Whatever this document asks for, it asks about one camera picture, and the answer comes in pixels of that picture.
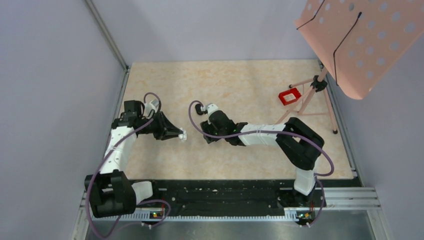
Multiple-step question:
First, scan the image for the white charging case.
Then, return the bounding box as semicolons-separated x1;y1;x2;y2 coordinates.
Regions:
178;128;187;141

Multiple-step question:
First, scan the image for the black earbud charging case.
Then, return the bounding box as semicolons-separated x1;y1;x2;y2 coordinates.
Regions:
194;103;205;116

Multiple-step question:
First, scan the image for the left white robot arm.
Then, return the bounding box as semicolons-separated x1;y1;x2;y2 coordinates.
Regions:
84;99;187;218

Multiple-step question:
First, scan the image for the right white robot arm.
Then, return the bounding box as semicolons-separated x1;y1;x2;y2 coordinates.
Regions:
195;103;325;206

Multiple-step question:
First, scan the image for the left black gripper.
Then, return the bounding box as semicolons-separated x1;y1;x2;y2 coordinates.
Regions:
139;110;182;140

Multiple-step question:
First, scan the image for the pink perforated music stand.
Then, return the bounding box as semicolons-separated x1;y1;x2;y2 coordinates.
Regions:
288;0;424;135

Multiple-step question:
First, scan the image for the red square box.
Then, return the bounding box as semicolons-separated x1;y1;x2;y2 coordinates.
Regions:
278;88;302;106

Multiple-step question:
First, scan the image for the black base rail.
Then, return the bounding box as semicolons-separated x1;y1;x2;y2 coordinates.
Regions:
82;178;379;229

